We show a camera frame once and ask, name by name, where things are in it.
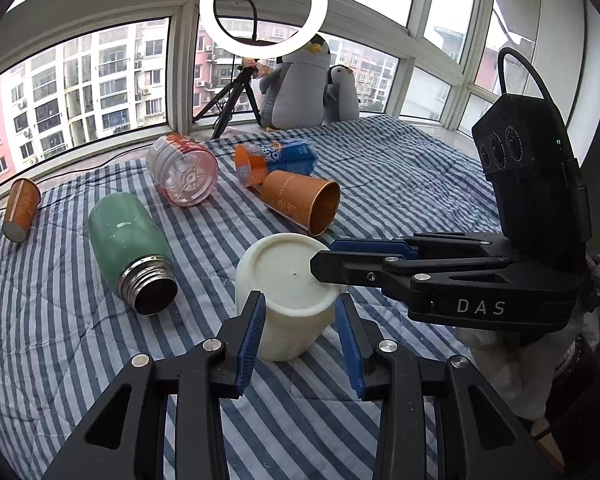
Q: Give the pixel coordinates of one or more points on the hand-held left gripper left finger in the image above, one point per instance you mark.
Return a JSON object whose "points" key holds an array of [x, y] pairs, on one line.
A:
{"points": [[247, 341]]}

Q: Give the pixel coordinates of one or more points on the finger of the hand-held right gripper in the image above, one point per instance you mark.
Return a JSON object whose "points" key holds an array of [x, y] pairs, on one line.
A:
{"points": [[370, 274], [365, 246]]}

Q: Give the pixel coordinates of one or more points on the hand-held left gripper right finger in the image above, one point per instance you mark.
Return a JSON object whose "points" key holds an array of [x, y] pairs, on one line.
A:
{"points": [[352, 356]]}

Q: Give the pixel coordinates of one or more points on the white cup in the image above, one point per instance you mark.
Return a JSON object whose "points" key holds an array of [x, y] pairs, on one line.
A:
{"points": [[280, 280]]}

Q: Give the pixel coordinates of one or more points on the person's right forearm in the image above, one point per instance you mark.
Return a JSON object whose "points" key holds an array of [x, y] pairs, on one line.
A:
{"points": [[597, 390]]}

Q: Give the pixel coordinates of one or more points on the brown paper cup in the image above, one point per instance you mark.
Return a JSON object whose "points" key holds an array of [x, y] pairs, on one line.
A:
{"points": [[20, 207], [300, 200]]}

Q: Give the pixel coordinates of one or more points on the person's right hand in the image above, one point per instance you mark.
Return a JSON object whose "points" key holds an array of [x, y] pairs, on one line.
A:
{"points": [[510, 370]]}

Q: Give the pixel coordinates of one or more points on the orange and blue snack packet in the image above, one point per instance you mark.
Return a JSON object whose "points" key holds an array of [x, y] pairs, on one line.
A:
{"points": [[275, 157]]}

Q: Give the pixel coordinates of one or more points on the small grey penguin plush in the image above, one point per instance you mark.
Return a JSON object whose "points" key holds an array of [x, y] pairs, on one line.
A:
{"points": [[342, 97]]}

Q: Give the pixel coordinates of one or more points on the green thermos bottle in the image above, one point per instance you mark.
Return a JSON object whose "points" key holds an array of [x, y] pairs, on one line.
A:
{"points": [[122, 240]]}

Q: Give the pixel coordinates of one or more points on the blue striped blanket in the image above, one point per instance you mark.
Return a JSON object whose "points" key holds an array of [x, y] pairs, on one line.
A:
{"points": [[80, 340]]}

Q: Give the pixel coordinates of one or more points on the large grey penguin plush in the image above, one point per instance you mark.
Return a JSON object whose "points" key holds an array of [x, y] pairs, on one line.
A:
{"points": [[292, 92]]}

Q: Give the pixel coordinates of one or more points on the clear pink plastic bottle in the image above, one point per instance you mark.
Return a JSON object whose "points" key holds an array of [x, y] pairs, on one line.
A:
{"points": [[182, 170]]}

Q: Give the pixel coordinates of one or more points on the black tripod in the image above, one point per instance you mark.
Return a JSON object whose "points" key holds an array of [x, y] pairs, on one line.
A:
{"points": [[235, 95]]}

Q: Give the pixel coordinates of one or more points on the phone holder on gooseneck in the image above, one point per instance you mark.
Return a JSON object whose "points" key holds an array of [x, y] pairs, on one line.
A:
{"points": [[252, 15]]}

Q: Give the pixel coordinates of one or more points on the white window frame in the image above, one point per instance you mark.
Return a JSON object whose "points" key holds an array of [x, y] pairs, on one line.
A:
{"points": [[180, 60]]}

